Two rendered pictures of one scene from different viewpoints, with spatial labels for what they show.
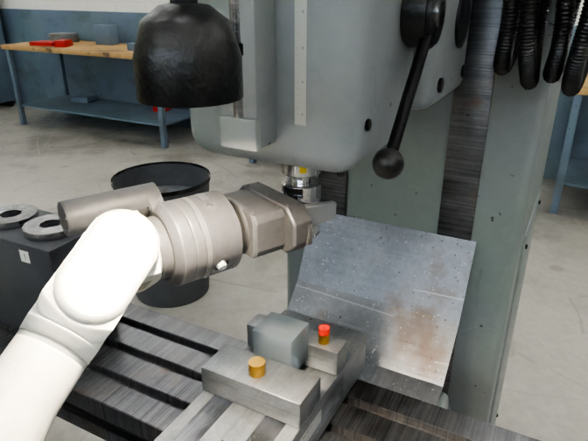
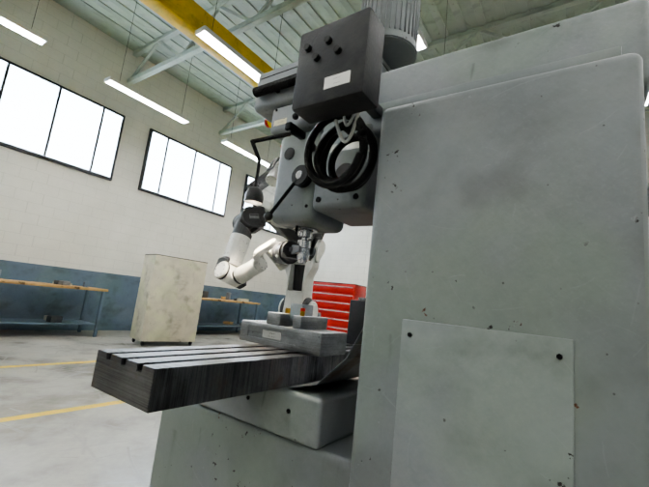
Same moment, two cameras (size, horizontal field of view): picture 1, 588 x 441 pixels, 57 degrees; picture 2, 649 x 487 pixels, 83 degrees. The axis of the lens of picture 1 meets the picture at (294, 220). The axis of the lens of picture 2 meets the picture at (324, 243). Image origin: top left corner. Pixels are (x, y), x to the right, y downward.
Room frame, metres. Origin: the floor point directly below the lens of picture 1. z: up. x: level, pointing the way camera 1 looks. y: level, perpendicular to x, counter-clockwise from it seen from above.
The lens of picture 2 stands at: (0.83, -1.24, 1.06)
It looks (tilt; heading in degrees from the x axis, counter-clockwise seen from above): 9 degrees up; 97
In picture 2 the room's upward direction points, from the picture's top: 6 degrees clockwise
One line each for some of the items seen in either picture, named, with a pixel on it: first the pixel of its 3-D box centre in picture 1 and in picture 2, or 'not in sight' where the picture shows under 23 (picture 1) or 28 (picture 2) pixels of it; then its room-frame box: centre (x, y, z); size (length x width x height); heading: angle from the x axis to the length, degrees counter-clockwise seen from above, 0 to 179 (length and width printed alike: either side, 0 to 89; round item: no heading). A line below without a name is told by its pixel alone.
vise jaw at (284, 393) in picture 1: (260, 383); (288, 319); (0.57, 0.04, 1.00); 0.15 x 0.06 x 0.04; 62
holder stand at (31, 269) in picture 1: (40, 269); (371, 322); (0.86, 0.46, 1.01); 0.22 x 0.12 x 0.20; 64
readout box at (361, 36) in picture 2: not in sight; (336, 68); (0.71, -0.45, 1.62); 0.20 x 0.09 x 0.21; 152
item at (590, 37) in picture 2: not in sight; (460, 104); (1.04, -0.24, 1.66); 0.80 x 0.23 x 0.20; 152
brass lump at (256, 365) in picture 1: (256, 367); not in sight; (0.56, 0.05, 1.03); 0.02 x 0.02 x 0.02
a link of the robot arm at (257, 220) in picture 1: (236, 227); (292, 252); (0.55, 0.06, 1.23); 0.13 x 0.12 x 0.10; 37
